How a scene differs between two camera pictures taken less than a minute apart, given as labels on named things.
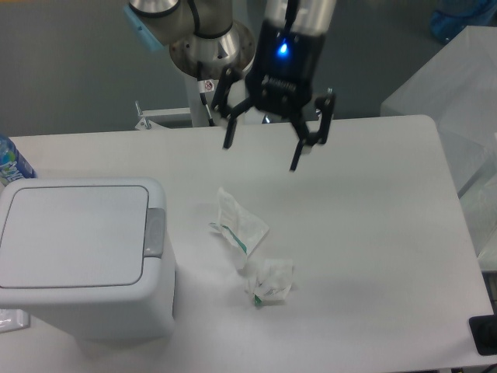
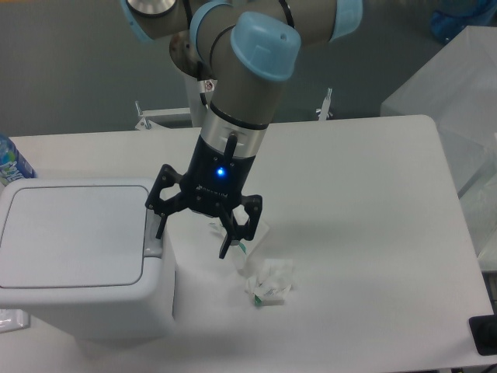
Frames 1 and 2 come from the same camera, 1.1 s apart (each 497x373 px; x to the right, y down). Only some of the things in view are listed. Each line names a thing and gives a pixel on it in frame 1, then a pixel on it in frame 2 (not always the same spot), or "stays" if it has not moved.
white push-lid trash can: x=86 y=257 stays
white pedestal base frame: x=147 y=116 stays
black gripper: x=280 y=80 → x=212 y=185
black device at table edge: x=484 y=329 stays
